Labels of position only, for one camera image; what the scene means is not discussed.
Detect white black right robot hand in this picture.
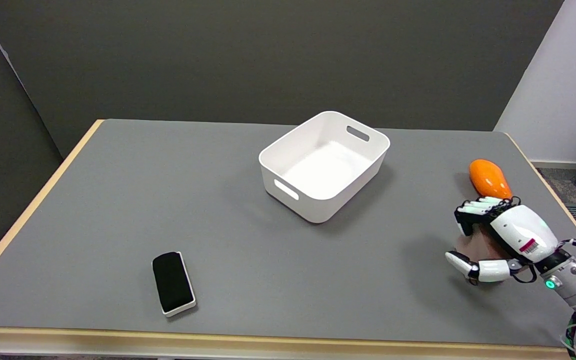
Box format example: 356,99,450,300
444,196,572,286

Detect wooden cube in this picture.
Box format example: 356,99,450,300
455,229,509,262

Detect orange mango toy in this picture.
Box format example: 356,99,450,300
469,159,513,200

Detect white plastic storage bin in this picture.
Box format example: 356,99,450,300
258,110,391,224

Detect grey table mat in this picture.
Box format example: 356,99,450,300
0,118,576,350

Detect black whiteboard eraser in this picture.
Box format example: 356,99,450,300
151,251,197,318

